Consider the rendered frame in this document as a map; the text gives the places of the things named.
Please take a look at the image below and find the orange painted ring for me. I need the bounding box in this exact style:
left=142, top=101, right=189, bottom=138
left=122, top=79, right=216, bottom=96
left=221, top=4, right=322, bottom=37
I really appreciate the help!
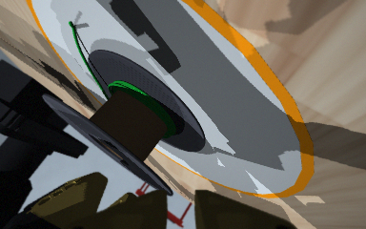
left=26, top=0, right=315, bottom=198

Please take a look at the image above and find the green wire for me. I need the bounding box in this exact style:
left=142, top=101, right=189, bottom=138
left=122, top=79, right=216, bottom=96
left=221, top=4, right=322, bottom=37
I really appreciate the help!
left=69, top=21, right=176, bottom=138

